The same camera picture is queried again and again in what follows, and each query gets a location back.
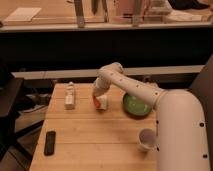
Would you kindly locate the metal table leg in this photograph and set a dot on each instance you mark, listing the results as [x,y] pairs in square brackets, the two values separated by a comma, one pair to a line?
[79,13]
[136,13]

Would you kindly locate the green plate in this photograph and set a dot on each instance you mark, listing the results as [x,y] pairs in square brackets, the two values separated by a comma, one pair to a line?
[135,107]

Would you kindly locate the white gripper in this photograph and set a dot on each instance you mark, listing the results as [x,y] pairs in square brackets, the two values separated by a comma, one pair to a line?
[100,87]

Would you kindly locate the black remote control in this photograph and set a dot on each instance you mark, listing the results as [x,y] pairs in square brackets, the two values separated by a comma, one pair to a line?
[50,143]

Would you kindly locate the orange red pepper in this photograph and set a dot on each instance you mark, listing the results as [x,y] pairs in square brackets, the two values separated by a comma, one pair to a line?
[96,102]

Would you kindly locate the white paper sheet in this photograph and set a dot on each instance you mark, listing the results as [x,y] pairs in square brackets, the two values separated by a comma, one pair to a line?
[22,14]

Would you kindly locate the metal table leg right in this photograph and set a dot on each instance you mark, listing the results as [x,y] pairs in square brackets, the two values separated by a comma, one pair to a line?
[136,13]

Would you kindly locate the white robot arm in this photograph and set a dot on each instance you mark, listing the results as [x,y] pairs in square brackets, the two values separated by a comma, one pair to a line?
[182,142]

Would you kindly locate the white paper cup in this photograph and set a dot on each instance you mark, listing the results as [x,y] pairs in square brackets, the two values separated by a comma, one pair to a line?
[146,140]

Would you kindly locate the white toy bottle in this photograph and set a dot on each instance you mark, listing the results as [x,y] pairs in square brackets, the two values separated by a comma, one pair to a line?
[70,96]

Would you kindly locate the metal table leg left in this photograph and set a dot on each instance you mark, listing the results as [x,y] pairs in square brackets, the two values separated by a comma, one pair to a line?
[79,13]

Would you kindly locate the black chair left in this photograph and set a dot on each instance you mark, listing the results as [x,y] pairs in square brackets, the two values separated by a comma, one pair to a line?
[12,101]

